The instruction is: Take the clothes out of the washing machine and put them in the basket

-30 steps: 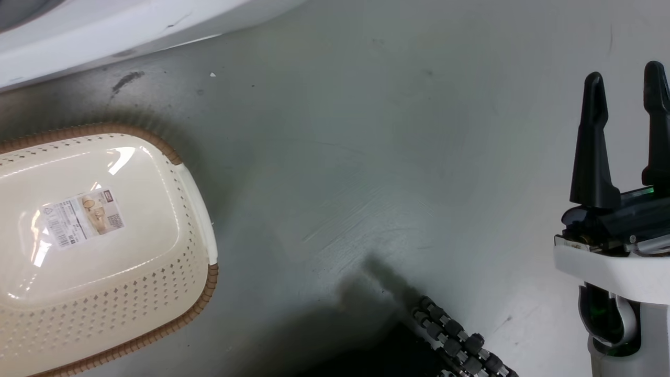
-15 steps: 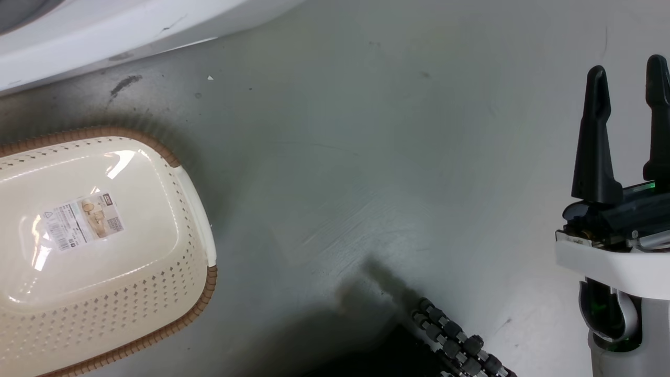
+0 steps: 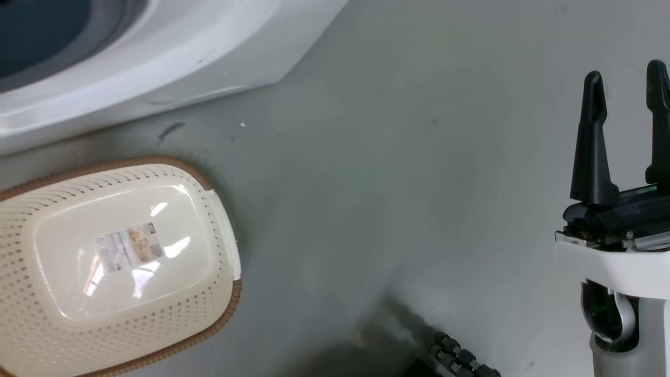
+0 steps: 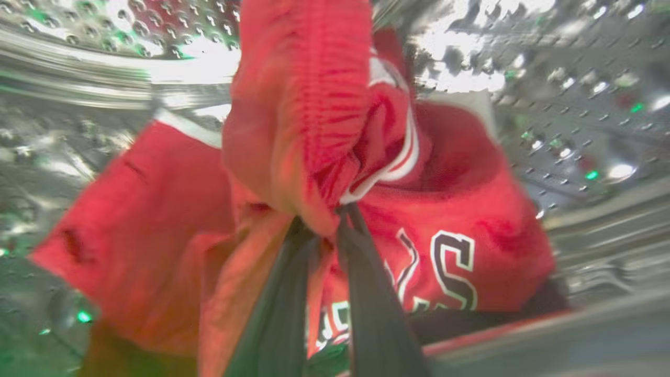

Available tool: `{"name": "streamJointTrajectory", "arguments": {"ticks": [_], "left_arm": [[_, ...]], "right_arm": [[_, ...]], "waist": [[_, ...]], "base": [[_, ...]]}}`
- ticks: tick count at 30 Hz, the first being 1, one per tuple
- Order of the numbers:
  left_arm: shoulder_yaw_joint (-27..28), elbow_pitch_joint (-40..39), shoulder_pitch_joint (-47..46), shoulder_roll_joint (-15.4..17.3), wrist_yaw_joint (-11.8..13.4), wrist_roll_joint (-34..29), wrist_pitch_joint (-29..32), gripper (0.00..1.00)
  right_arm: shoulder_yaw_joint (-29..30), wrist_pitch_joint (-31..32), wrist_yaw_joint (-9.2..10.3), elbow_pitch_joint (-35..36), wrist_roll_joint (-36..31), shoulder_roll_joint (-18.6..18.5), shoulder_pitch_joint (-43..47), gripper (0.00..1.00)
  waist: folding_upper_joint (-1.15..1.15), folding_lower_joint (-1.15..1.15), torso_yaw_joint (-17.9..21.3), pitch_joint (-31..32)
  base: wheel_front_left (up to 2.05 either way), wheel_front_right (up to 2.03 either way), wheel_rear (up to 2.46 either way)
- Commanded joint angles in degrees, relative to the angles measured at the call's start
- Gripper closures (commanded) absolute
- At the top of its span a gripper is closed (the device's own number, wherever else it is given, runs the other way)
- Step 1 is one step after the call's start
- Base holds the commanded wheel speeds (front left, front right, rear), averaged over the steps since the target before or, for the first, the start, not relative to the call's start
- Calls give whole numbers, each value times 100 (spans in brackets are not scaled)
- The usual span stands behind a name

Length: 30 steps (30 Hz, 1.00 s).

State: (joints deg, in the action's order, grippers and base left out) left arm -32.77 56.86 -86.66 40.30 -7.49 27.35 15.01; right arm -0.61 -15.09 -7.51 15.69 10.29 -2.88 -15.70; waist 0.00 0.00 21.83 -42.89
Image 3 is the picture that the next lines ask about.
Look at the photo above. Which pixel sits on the cream perforated laundry basket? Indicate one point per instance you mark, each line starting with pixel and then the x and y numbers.
pixel 68 314

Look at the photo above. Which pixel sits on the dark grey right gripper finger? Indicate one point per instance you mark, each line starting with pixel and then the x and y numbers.
pixel 591 157
pixel 660 131

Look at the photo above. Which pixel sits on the white washing machine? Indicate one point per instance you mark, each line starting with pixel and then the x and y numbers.
pixel 172 57

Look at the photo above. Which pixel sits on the paper label sticker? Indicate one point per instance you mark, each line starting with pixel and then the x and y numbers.
pixel 131 247

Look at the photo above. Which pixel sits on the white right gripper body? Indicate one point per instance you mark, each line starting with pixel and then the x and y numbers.
pixel 623 251

